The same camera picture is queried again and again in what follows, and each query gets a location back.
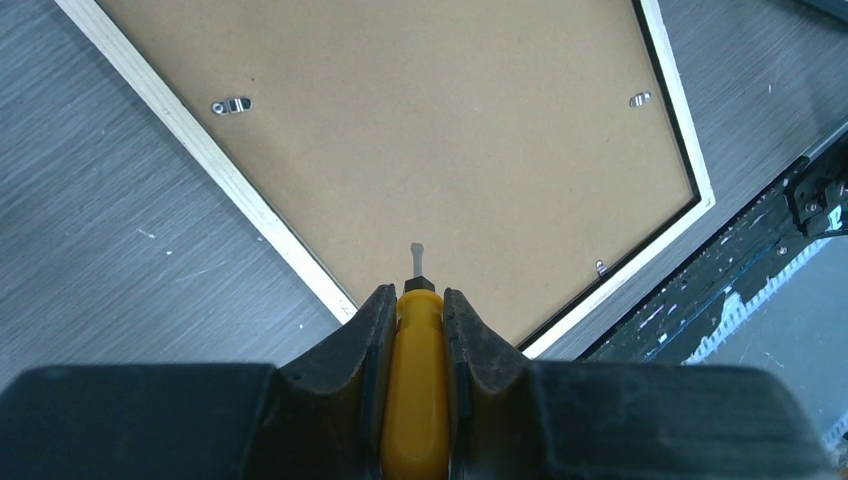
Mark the orange handled screwdriver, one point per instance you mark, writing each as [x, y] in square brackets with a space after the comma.
[415, 442]

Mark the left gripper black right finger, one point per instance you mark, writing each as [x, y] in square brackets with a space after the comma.
[516, 418]

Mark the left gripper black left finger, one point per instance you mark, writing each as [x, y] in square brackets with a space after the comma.
[317, 417]

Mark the black picture frame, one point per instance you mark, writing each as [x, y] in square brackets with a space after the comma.
[542, 152]

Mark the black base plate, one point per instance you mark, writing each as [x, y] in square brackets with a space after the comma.
[705, 300]

